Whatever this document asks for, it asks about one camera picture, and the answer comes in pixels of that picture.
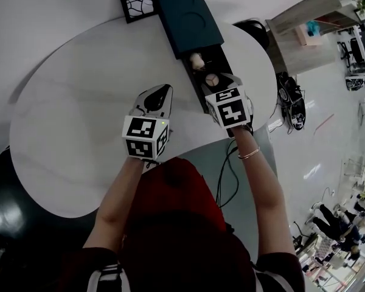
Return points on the person's left striped sleeve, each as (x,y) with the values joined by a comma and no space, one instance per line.
(91,269)

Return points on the black picture frame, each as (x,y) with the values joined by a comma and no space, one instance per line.
(138,2)

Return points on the black chair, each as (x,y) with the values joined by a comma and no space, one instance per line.
(254,32)

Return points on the wooden shelf unit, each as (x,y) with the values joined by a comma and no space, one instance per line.
(298,14)

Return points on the person's left forearm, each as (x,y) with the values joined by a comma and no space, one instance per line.
(115,199)

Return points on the dark blue drawer box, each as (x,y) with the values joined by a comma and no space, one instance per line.
(188,20)

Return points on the white oval table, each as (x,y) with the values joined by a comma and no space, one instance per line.
(79,102)

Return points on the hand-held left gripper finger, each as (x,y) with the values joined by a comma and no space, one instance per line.
(169,105)
(138,103)

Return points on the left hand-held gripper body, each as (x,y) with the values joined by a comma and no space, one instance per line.
(143,138)

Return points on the person's right forearm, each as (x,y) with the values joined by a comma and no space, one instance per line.
(264,199)

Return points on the white office desk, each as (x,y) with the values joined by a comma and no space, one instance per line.
(363,50)

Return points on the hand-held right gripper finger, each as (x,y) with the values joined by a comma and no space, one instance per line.
(210,91)
(232,81)

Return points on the person's red garment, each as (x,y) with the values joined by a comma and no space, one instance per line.
(182,224)

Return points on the teal crumpled item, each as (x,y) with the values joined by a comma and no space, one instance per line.
(313,28)

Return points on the person's right striped sleeve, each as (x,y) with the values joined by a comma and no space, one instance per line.
(283,272)

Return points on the pale pink box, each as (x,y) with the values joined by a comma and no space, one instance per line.
(308,38)

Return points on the small white object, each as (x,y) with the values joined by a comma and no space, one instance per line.
(197,61)

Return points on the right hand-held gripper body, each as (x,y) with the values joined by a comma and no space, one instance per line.
(231,108)

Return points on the person's striped sleeve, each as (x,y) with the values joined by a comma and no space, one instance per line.
(91,269)
(283,272)

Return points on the black equipment on floor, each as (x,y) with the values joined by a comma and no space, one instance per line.
(292,102)

